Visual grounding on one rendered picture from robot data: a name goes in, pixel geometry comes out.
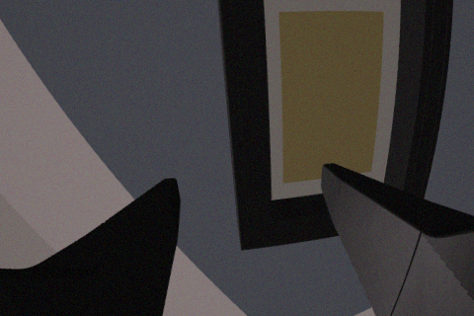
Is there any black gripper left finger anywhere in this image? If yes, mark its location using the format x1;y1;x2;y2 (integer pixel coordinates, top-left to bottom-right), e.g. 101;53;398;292
0;178;181;316

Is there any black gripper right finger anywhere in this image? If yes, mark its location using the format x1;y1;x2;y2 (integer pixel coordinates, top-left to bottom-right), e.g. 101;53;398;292
321;163;474;316

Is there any black picture frame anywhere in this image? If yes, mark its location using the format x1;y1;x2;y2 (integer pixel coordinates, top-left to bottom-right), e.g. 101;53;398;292
217;0;453;250

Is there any grey flat board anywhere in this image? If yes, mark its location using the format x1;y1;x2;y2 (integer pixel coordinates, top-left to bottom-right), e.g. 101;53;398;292
0;0;474;316

